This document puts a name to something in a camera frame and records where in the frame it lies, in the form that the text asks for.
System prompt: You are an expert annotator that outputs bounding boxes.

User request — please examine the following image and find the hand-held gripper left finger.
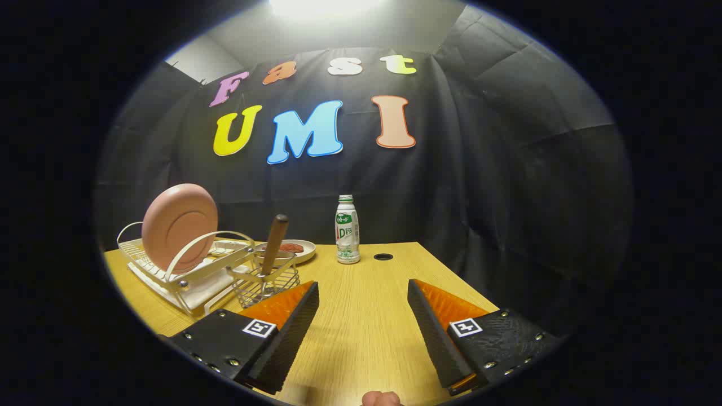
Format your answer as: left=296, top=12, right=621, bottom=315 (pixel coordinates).
left=161, top=281, right=320, bottom=395

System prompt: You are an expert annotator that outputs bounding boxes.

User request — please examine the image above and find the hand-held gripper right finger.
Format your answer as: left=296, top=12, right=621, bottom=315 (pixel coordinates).
left=407, top=279, right=562, bottom=396

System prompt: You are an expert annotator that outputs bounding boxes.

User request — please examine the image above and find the silver wire basket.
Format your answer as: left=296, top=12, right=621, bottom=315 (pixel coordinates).
left=227, top=251, right=301, bottom=309

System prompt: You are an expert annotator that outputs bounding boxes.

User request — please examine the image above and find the wooden handle spoon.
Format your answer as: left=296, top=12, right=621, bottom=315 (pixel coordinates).
left=259, top=214, right=290, bottom=299

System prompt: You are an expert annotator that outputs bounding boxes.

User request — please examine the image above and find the white wire dish rack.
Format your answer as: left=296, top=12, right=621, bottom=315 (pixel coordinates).
left=117, top=222, right=260, bottom=316

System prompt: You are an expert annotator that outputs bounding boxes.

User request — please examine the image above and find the pink plate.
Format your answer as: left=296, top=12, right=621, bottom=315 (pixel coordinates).
left=141, top=183, right=219, bottom=275

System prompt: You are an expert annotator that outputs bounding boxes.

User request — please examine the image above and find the beige round plate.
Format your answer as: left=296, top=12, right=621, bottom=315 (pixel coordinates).
left=254, top=240, right=316, bottom=266

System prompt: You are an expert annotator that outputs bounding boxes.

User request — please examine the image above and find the white drip tray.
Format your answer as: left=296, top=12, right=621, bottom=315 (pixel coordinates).
left=129, top=259, right=249, bottom=311

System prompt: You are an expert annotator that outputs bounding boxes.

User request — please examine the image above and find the white plastic drink bottle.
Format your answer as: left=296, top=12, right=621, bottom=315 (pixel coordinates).
left=336, top=195, right=360, bottom=264

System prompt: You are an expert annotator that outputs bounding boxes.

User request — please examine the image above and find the black backdrop cloth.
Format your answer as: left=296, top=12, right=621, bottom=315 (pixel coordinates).
left=95, top=6, right=635, bottom=339

